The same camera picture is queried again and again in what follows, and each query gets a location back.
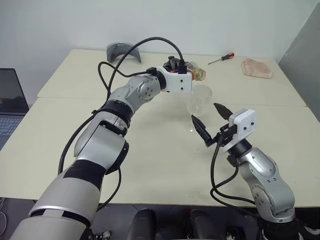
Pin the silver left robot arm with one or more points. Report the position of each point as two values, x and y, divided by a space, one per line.
100 147

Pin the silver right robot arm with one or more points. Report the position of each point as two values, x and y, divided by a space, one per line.
265 172

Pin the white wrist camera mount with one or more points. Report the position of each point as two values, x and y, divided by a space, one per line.
245 125
178 82

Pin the dark grey laptop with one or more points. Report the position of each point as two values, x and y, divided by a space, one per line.
10 95

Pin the dark rounded shape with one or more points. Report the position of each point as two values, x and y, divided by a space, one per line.
144 225
201 225

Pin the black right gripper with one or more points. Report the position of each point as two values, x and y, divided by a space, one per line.
227 133

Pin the pink crumpled cloth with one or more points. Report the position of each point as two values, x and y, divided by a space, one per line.
257 68

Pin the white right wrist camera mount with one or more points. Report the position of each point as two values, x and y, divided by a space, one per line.
245 125

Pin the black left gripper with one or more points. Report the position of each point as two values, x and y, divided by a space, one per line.
171 68

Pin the clear wine glass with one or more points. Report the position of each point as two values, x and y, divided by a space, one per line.
200 100

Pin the small dark soda bottle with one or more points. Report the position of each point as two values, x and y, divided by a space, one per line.
198 73

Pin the grey curved plastic shield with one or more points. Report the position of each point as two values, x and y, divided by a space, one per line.
117 48

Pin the grey partition panel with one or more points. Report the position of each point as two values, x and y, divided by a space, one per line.
305 50

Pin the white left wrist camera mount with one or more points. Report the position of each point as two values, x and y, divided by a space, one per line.
178 82

